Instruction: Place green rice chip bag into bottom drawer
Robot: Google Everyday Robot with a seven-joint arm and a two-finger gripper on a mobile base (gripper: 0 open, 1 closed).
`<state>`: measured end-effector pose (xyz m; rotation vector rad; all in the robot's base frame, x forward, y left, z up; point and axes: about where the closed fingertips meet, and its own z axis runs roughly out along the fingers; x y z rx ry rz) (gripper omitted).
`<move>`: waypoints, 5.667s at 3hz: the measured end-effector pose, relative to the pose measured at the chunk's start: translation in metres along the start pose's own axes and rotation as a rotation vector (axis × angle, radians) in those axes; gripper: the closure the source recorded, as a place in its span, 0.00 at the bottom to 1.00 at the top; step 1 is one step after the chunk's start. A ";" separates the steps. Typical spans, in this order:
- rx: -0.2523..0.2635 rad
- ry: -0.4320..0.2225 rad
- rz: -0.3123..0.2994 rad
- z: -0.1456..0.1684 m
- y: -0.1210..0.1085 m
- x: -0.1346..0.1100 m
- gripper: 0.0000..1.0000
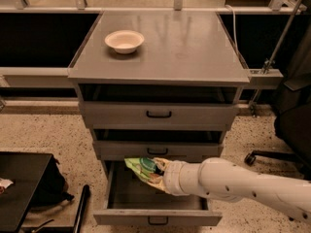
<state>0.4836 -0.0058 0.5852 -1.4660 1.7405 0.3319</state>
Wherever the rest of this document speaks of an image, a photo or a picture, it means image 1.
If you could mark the white paper scrap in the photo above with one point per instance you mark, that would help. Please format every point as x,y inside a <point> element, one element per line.
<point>5,183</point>

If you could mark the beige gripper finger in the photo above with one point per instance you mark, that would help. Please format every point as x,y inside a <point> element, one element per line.
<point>161,163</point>
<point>157,182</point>

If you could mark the grey drawer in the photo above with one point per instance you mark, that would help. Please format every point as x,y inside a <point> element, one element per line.
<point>192,146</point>
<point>128,201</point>
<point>146,106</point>

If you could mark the black backpack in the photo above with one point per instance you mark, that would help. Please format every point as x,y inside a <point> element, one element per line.
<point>52,188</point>

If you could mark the grey drawer cabinet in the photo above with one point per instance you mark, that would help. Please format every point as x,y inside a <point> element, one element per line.
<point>185,48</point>

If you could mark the black pole on floor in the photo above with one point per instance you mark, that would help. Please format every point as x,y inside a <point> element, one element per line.
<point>81,209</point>

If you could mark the white paper bowl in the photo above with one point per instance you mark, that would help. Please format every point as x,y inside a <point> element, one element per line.
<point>124,41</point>

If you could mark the black office chair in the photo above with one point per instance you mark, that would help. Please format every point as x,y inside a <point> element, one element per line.
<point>292,105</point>

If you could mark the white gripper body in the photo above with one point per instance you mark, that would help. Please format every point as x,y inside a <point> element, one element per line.
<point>174,178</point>

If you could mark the grey middle drawer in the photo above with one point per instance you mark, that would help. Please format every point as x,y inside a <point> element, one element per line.
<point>192,146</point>

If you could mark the grey top drawer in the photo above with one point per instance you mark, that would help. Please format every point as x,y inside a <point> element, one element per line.
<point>146,106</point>

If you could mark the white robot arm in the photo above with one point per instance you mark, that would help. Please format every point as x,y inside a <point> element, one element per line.
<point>219,179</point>

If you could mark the black side table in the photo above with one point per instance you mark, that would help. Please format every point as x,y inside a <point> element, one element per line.
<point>26,170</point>

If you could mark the green rice chip bag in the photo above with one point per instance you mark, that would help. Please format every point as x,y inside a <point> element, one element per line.
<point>143,167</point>

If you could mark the grey bottom drawer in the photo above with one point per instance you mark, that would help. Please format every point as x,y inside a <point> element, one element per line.
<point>128,201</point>

